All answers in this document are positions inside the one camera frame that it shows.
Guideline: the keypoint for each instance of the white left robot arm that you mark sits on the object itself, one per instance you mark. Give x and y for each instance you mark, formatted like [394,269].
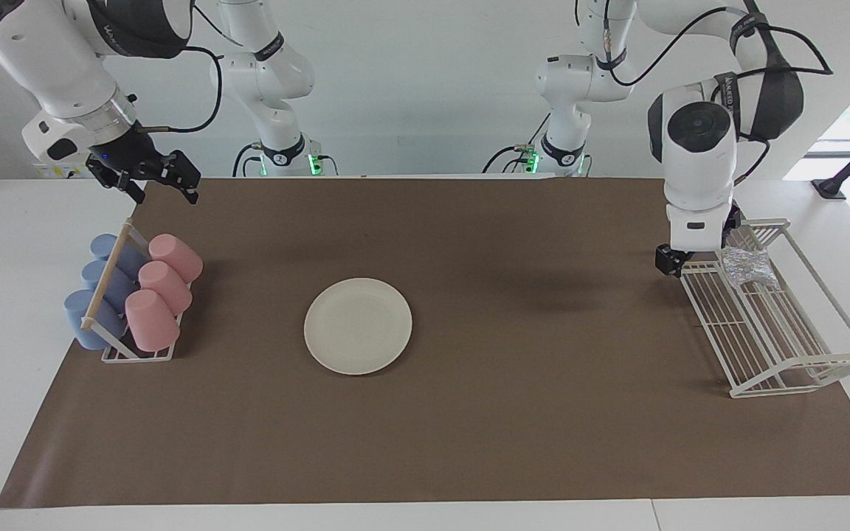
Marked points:
[698,169]

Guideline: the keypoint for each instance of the blue plastic cup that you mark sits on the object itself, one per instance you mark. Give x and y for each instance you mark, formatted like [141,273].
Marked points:
[78,313]
[94,274]
[104,245]

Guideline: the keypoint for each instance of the pink plastic cup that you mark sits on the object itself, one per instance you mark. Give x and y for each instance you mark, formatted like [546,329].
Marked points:
[178,257]
[152,321]
[167,286]

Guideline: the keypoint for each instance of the brown paper table mat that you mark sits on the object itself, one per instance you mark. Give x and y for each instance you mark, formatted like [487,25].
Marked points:
[506,428]

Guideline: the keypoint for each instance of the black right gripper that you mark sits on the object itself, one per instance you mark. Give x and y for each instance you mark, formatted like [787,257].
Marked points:
[130,158]

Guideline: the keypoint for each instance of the white wall outlet box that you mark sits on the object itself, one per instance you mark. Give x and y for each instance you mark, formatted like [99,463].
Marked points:
[49,171]

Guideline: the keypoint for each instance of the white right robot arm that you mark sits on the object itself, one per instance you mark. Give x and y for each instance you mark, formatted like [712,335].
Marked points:
[56,66]

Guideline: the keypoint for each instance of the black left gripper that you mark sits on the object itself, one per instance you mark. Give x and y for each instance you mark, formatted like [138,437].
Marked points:
[729,218]

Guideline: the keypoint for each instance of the cream round plate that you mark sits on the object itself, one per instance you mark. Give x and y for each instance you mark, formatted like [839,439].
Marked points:
[358,326]

